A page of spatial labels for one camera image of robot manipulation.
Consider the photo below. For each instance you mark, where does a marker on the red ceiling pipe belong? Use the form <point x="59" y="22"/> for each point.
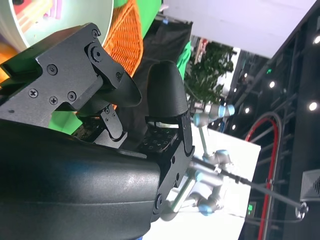
<point x="276" y="150"/>

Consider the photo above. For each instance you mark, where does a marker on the yellow layered cake slice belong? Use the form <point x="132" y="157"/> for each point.
<point x="32" y="15"/>

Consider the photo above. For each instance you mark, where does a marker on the salmon cake block with blueberry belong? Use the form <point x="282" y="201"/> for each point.
<point x="21" y="3"/>

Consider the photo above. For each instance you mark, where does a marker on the orange striped shell bread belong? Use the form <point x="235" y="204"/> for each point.
<point x="5" y="55"/>

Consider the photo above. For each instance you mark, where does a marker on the pink striped cake piece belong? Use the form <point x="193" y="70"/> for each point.
<point x="53" y="10"/>

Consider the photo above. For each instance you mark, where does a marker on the green leafy plant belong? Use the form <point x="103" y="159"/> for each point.
<point x="207" y="75"/>

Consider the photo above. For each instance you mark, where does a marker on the pale green bowl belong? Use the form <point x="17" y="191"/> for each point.
<point x="87" y="12"/>

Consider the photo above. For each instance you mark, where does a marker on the orange wicker basket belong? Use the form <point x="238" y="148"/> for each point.
<point x="125" y="37"/>

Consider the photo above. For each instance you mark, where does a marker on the black boom pole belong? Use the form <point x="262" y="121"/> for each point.
<point x="250" y="181"/>

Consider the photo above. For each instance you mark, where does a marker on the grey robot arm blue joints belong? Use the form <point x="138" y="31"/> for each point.
<point x="212" y="180"/>

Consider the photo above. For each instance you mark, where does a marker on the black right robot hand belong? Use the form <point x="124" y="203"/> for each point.
<point x="75" y="180"/>

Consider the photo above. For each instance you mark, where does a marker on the green exit sign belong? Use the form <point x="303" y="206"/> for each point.
<point x="251" y="208"/>

